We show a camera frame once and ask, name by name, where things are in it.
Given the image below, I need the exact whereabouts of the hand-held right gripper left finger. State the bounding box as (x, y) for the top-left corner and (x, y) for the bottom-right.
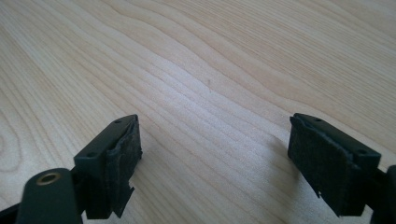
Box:
(73, 114), (144, 220)

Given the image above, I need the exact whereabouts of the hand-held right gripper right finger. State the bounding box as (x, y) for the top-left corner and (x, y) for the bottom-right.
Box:
(287, 112), (382, 217)

